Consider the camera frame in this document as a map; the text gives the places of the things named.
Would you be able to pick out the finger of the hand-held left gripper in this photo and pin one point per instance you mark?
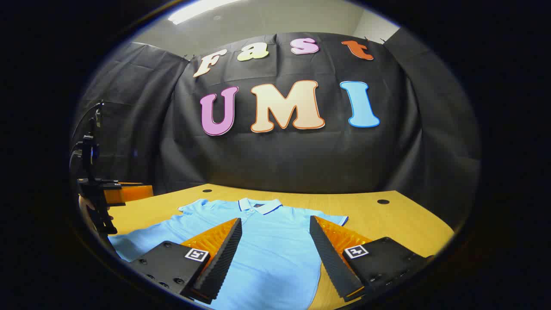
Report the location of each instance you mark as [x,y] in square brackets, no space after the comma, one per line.
[133,193]

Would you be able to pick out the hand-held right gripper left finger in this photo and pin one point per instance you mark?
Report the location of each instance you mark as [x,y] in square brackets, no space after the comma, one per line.
[221,258]

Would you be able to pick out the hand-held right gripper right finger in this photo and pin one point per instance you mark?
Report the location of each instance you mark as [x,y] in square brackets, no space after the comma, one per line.
[333,262]

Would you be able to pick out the light blue T-shirt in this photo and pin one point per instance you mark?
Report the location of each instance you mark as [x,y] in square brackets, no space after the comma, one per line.
[275,258]

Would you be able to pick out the black backdrop cloth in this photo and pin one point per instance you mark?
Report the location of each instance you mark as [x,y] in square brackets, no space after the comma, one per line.
[280,159]

